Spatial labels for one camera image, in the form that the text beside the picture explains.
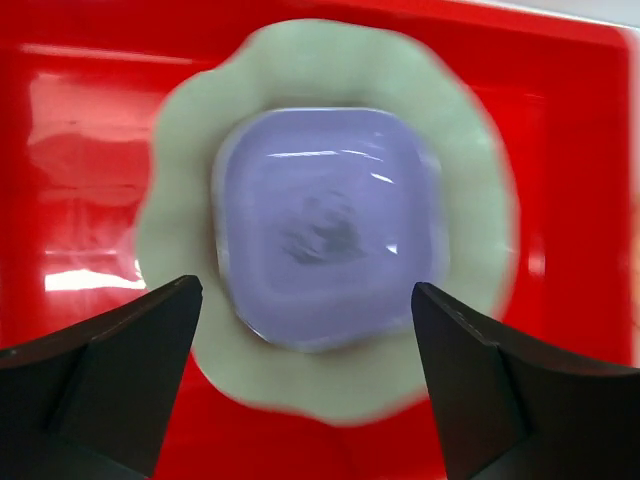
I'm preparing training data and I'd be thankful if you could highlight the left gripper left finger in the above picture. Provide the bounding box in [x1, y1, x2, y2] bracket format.
[1, 275, 203, 479]

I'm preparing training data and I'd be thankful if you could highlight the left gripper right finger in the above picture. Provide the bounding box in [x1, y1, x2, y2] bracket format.
[411, 283, 639, 479]

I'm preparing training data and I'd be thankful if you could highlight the purple square plate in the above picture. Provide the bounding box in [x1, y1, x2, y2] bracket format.
[211, 107, 450, 352]

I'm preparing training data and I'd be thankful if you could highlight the red plastic bin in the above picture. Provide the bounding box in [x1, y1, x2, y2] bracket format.
[1, 1, 637, 479]

